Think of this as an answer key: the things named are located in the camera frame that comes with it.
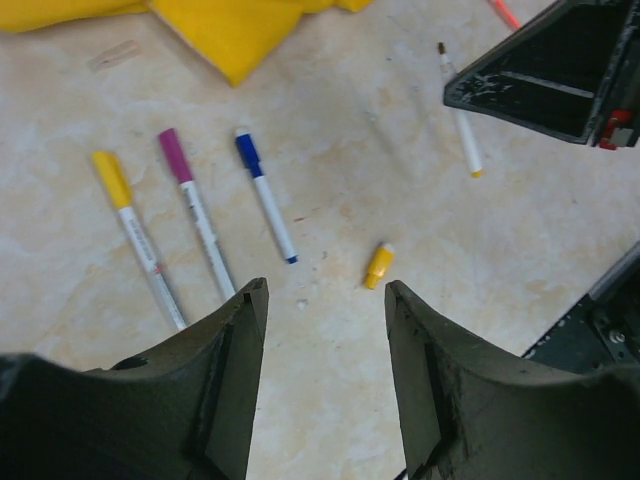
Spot orange pink highlighter pen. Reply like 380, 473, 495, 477
488, 0, 521, 31

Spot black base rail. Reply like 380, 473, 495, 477
523, 245, 640, 374

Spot white purple-end pen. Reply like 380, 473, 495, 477
157, 127, 237, 304

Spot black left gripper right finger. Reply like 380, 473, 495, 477
385, 281, 639, 479

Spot yellow marker cap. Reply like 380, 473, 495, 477
92, 151, 133, 210

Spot purple marker cap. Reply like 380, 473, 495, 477
158, 128, 193, 184

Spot yellow folded t-shirt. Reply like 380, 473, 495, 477
1, 0, 369, 87

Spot white yellow whiteboard marker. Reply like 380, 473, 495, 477
91, 150, 189, 332

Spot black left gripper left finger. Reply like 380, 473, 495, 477
1, 278, 269, 479

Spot small yellow pen cap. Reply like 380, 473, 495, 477
363, 242, 395, 290

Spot small blue pen cap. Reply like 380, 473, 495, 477
234, 127, 263, 178

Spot thin white yellow-end pen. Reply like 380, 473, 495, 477
437, 42, 483, 178

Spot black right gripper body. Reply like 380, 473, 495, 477
443, 0, 639, 148

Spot clear pen cap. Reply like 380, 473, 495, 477
87, 40, 140, 72

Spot white blue-end pen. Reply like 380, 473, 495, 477
234, 126, 300, 265

